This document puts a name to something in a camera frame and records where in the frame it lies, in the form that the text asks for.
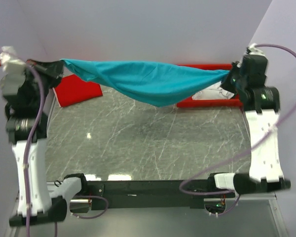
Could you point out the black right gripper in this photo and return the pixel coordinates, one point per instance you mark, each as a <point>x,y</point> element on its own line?
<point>226,83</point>

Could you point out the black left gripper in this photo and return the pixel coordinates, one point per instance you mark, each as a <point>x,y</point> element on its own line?
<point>53,70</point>

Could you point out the teal t-shirt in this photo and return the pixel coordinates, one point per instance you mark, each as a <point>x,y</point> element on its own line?
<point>155,83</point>

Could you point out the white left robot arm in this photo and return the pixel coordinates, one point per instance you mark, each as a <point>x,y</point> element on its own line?
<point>27,126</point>

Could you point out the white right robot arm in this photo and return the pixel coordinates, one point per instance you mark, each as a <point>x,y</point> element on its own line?
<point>261,107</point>

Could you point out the red plastic bin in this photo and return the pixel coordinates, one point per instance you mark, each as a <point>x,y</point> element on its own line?
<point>190,103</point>

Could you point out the crumpled white t-shirt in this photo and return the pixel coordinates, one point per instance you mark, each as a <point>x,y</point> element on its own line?
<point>213,92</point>

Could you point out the folded red t-shirt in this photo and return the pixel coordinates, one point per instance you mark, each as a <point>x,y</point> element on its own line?
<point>72,90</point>

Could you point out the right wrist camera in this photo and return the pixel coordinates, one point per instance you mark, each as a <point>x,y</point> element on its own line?
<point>252,49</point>

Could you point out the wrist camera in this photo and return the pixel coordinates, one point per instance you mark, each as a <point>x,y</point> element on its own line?
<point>9,62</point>
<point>252,49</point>

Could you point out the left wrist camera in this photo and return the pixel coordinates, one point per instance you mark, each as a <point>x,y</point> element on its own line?
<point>9,62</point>

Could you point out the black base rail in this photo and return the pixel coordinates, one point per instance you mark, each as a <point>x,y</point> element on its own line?
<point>150,194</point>

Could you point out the aluminium frame rail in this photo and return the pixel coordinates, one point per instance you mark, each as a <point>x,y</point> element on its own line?
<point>277,216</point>

